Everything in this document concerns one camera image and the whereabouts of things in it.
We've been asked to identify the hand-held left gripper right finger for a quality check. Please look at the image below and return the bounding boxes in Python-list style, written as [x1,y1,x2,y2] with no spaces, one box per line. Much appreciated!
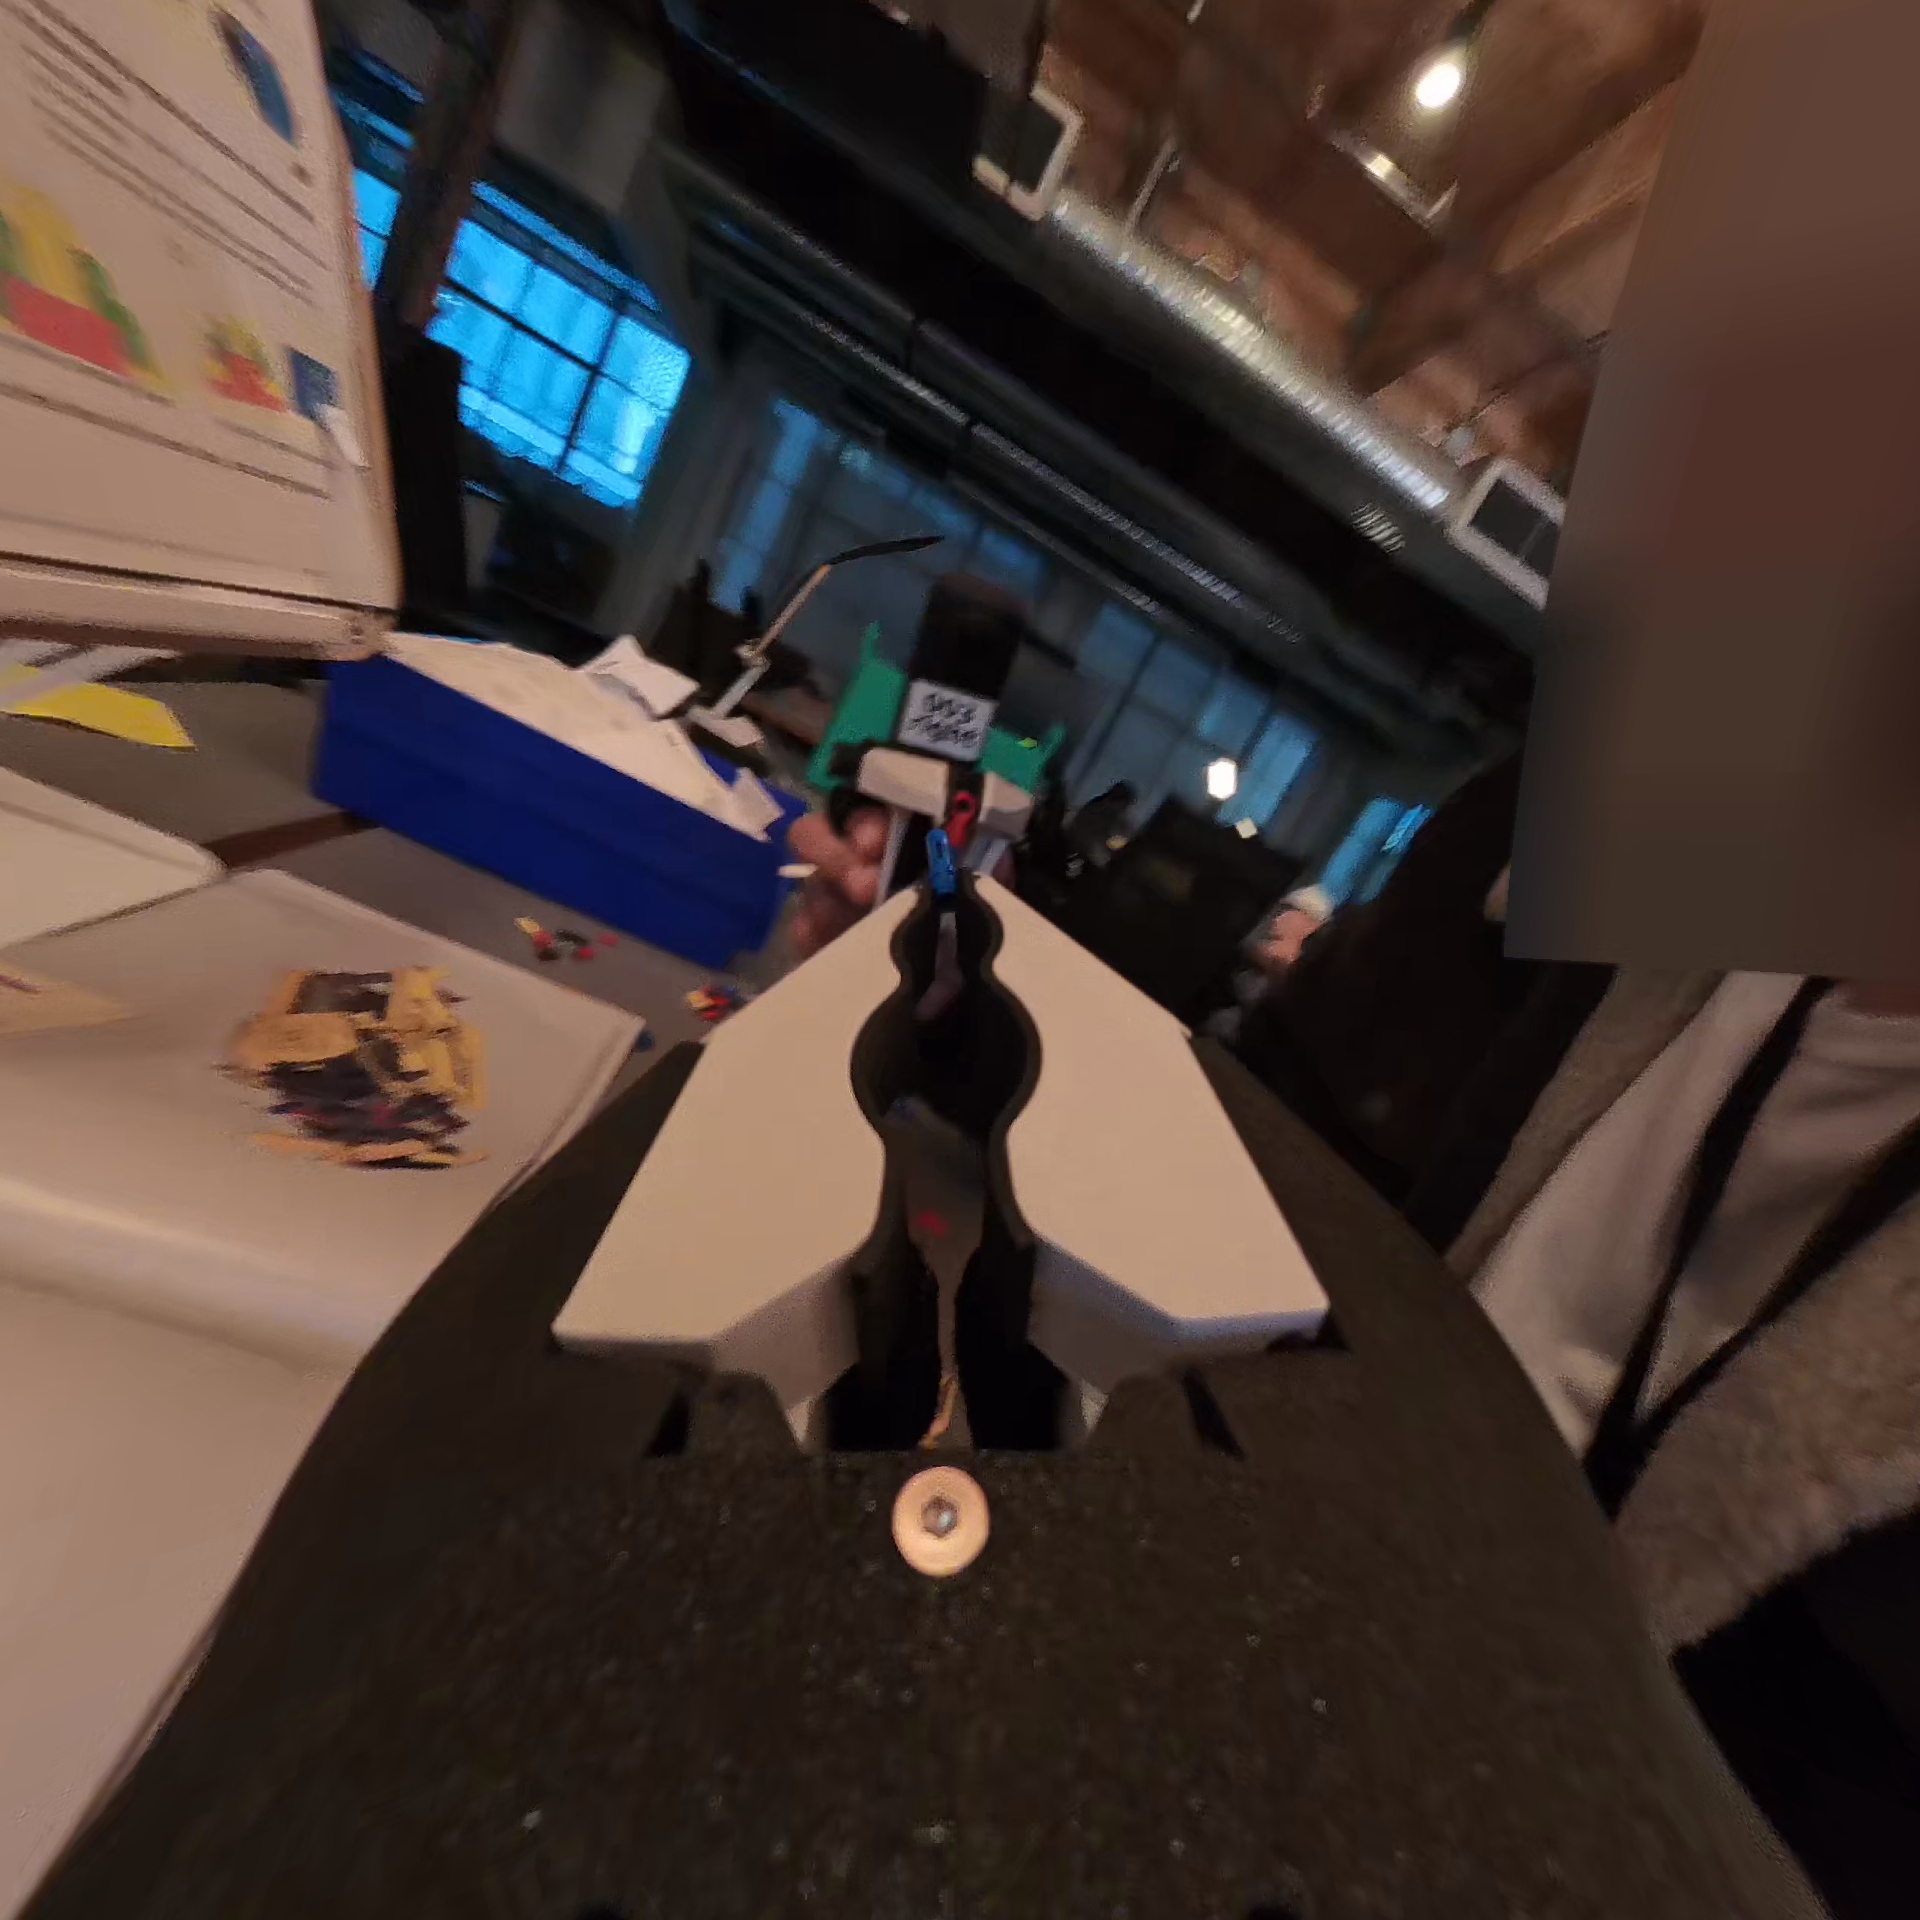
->
[972,873,1334,1411]

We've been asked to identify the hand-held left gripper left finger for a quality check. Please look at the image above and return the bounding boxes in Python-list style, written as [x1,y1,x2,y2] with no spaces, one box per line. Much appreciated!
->
[551,879,925,1419]

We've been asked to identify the pile of small coloured pins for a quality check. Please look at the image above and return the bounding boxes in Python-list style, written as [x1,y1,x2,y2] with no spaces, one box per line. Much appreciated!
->
[512,912,754,1024]

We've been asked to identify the wooden metal jointed arm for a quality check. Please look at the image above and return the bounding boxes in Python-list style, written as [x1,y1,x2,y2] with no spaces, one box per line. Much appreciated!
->
[703,532,949,737]

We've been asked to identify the person's right hand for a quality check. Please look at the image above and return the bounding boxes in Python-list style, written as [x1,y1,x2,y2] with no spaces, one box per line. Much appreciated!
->
[784,809,911,970]

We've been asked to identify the green plastic board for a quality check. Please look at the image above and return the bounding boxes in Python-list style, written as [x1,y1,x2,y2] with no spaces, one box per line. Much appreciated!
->
[806,622,1067,798]

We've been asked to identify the tall paned window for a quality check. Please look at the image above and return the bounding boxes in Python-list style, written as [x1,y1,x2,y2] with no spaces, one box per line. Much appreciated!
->
[703,386,1445,904]

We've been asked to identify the crumpled white printed bags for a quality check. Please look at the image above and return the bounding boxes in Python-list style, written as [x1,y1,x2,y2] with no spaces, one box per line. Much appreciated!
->
[386,631,784,839]

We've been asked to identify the blue plastic bin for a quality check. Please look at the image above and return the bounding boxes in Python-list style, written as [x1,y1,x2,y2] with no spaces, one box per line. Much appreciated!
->
[312,651,807,970]

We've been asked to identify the white air vent grille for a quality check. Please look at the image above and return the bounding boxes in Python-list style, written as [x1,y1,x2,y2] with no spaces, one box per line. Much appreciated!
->
[972,82,1085,221]
[1454,454,1571,580]

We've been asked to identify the large paned window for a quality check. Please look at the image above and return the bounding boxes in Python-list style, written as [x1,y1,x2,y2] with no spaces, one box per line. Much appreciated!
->
[321,87,696,512]

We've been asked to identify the wooden document stand with sheet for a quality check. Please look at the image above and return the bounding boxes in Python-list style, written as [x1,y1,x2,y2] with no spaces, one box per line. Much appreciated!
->
[0,0,404,663]

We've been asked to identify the open instruction booklet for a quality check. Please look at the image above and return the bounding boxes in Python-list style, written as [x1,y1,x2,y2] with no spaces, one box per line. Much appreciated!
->
[0,868,652,1867]

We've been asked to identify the yellow paper slip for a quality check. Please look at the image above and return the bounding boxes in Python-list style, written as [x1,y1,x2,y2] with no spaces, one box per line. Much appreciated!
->
[7,680,200,751]

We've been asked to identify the white printed instruction sheet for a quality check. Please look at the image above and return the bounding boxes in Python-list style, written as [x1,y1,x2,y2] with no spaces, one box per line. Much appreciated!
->
[0,0,395,606]

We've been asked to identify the silver ventilation duct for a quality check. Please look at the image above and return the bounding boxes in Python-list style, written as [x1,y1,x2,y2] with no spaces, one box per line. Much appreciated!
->
[1032,194,1504,531]

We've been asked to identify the black lanyard strap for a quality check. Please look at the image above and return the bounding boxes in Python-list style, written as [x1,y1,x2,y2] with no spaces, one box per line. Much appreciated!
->
[1589,970,1920,1510]

